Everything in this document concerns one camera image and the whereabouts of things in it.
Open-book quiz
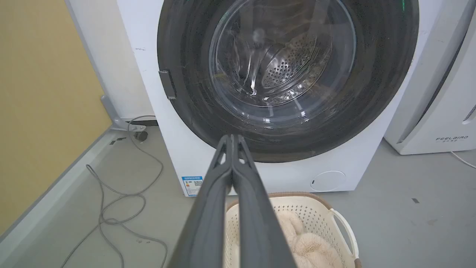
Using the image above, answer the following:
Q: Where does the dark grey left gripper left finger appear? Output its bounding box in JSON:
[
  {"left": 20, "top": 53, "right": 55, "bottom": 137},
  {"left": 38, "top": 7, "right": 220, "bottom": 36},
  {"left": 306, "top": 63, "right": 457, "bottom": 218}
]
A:
[{"left": 166, "top": 134, "right": 234, "bottom": 268}]

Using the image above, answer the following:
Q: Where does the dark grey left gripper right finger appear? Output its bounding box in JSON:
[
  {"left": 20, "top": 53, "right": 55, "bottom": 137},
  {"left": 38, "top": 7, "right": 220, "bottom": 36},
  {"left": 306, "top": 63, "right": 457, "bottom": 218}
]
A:
[{"left": 232, "top": 134, "right": 297, "bottom": 268}]

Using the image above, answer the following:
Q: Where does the round dark glass washer door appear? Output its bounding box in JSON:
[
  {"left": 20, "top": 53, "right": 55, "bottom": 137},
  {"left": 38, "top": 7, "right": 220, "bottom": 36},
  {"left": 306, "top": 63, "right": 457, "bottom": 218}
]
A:
[{"left": 157, "top": 0, "right": 420, "bottom": 163}]

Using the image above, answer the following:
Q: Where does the white front-load washing machine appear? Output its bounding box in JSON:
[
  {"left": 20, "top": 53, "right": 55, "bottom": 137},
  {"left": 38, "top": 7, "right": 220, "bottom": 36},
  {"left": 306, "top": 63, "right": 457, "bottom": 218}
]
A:
[{"left": 116, "top": 0, "right": 447, "bottom": 197}]

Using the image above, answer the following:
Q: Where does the blue energy label sticker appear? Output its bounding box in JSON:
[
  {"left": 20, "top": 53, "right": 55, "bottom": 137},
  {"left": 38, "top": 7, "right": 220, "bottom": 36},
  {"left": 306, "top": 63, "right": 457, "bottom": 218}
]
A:
[{"left": 181, "top": 176, "right": 203, "bottom": 197}]

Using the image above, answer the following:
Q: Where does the beige fluffy plush fabric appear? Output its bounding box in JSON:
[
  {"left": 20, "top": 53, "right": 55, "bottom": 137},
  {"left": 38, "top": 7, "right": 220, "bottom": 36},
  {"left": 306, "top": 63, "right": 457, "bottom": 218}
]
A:
[{"left": 235, "top": 211, "right": 344, "bottom": 268}]

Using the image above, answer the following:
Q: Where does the cream perforated laundry basket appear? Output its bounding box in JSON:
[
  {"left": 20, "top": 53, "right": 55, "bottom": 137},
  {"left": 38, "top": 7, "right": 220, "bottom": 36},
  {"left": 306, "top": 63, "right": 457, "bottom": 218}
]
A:
[{"left": 223, "top": 192, "right": 362, "bottom": 268}]

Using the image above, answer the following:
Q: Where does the grey metal partition foot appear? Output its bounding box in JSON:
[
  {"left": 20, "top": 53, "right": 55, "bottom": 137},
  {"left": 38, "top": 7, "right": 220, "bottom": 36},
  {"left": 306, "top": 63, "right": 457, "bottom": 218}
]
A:
[{"left": 100, "top": 95, "right": 147, "bottom": 132}]

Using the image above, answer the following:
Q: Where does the white Feelbird appliance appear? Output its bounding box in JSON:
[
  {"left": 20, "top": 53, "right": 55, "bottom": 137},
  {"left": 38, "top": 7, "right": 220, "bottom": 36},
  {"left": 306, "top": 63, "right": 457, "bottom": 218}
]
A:
[{"left": 384, "top": 0, "right": 476, "bottom": 155}]

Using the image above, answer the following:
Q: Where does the grey power cable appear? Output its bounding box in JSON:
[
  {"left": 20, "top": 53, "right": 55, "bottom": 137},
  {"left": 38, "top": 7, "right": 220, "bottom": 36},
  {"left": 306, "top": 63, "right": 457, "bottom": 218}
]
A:
[{"left": 61, "top": 115, "right": 168, "bottom": 268}]

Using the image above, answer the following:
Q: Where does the white thin cable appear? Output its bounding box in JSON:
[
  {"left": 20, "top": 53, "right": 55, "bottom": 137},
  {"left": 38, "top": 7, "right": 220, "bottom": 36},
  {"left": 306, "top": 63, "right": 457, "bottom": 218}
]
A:
[{"left": 450, "top": 151, "right": 476, "bottom": 169}]

